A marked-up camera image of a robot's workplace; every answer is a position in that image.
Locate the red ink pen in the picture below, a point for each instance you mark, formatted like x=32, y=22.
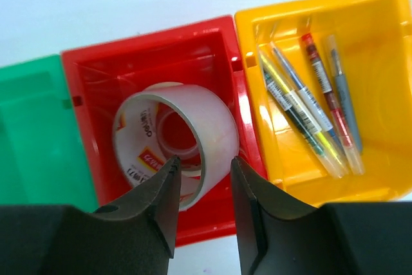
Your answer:
x=343, y=132

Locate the green plastic bin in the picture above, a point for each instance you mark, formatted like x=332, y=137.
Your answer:
x=42, y=157

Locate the wide clear tape roll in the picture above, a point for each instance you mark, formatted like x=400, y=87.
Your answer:
x=135, y=140

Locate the green ink pen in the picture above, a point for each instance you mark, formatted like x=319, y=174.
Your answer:
x=305, y=124

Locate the grey pen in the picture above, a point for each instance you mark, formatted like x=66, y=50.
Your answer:
x=341, y=83

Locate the blue ink pen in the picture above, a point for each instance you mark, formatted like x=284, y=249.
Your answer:
x=307, y=96

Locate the small clear tape roll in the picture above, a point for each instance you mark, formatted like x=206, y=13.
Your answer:
x=174, y=135

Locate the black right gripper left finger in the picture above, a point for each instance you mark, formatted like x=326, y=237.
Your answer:
x=134, y=234

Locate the cream masking tape roll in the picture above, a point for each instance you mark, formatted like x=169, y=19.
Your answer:
x=214, y=129

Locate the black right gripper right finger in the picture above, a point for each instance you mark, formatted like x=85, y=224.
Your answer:
x=279, y=234

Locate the yellow highlighter pen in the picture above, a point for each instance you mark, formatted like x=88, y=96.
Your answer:
x=333, y=161

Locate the yellow plastic bin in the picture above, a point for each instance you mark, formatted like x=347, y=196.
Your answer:
x=374, y=42

